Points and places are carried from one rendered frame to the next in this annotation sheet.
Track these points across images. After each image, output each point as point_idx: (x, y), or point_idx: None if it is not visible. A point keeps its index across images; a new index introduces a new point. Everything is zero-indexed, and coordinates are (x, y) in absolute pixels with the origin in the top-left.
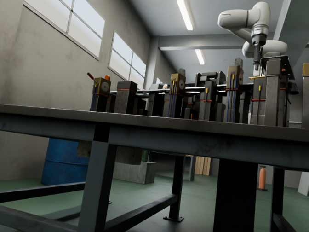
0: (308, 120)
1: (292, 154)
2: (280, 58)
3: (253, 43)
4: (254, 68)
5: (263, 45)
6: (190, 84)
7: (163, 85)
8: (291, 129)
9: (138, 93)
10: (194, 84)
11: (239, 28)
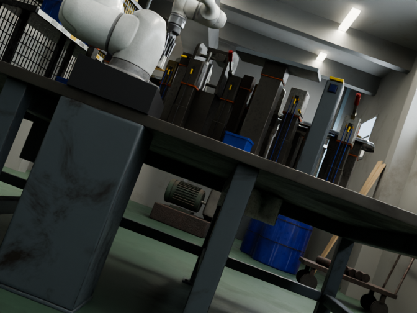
0: None
1: None
2: None
3: (178, 35)
4: (165, 61)
5: (167, 29)
6: (252, 63)
7: (307, 79)
8: None
9: (305, 127)
10: (246, 60)
11: (198, 22)
